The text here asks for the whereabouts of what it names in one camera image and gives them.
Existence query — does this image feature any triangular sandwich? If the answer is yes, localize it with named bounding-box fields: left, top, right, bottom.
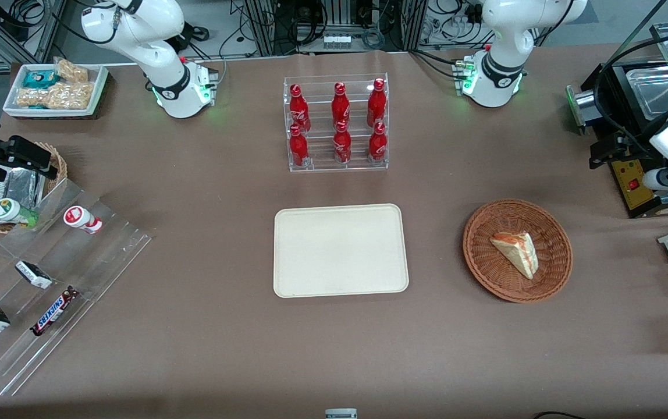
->
left=490, top=232, right=539, bottom=280

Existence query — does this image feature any light tan wicker basket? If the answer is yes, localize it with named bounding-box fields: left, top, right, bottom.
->
left=0, top=141, right=68, bottom=235

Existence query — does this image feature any white rectangular snack tray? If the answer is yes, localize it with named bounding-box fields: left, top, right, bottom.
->
left=2, top=63, right=109, bottom=119

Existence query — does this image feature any round brown wicker basket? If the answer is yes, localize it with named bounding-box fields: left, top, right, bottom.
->
left=463, top=199, right=573, bottom=303

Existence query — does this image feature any cream plastic serving tray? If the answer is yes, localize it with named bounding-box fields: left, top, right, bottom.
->
left=273, top=203, right=410, bottom=299

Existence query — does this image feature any silver foil packet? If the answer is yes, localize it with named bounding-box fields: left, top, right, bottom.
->
left=0, top=168, right=47, bottom=225

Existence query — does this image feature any black food warmer machine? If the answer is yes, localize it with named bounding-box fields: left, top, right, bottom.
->
left=567, top=58, right=668, bottom=219

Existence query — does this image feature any green-lidded drink bottle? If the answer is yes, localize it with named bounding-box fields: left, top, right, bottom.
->
left=0, top=198, right=39, bottom=228

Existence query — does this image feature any steel food pan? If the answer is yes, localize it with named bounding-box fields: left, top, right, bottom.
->
left=631, top=65, right=668, bottom=120

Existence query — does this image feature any puffed rice snack bag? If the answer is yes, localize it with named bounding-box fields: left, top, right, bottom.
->
left=16, top=81, right=95, bottom=110
left=54, top=58, right=89, bottom=83

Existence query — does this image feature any teal snack packet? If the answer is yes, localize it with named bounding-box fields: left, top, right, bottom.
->
left=22, top=70, right=59, bottom=89

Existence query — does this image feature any red-lidded white yogurt bottle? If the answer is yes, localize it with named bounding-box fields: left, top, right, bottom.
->
left=63, top=205, right=103, bottom=235

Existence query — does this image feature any clear acrylic tiered display stand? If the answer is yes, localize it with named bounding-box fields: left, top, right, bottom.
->
left=0, top=177, right=153, bottom=396

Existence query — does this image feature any Snickers chocolate bar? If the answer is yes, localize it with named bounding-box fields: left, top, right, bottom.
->
left=30, top=286, right=80, bottom=336

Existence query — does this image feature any red cola bottle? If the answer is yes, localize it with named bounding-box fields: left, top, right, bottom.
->
left=368, top=122, right=388, bottom=162
left=289, top=125, right=310, bottom=167
left=289, top=84, right=311, bottom=132
left=333, top=121, right=352, bottom=164
left=332, top=82, right=351, bottom=126
left=367, top=78, right=388, bottom=127

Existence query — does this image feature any clear acrylic bottle rack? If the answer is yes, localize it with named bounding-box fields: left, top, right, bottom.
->
left=283, top=73, right=389, bottom=172

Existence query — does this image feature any aluminium frame equipment rack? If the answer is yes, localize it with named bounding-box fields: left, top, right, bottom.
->
left=244, top=0, right=428, bottom=56

